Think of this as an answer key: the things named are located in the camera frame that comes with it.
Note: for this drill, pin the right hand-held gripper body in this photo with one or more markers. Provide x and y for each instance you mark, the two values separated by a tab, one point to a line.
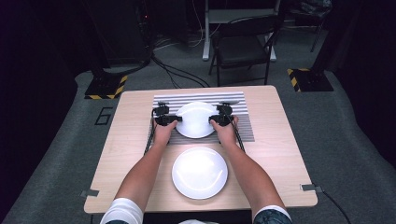
225	113

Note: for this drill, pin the white desk frame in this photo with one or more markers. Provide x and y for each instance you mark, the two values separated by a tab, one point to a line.
206	37

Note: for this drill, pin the person's left hand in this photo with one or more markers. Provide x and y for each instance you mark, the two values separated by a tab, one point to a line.
163	133

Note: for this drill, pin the black stand with striped base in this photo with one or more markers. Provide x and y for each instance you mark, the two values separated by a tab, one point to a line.
104	87
311	80

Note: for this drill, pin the large white plate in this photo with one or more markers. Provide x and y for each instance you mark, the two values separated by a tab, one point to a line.
199	173

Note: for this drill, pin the dark chair with clutter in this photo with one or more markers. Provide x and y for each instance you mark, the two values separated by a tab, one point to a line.
311	15

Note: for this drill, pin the small white plate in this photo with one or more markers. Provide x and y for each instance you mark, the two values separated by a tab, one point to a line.
196	121

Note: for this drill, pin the person's left white sleeve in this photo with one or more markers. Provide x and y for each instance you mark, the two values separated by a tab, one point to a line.
123	211

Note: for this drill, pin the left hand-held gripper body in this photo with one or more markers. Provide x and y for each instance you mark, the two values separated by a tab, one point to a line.
162	115

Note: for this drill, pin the grey striped placemat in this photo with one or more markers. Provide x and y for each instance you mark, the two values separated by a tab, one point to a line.
243	130

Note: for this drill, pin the black folding chair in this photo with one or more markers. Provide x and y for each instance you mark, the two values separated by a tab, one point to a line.
239	46

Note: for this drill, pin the person's right hand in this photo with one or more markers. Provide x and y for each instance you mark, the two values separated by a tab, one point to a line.
226	135

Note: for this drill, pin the grey table clamp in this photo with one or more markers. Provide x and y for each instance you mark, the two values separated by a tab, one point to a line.
311	187
89	193

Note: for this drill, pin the person's right patterned sleeve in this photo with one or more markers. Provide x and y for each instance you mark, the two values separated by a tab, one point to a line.
272	216

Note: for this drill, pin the dark equipment cabinet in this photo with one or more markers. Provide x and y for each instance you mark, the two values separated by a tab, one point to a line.
124	31

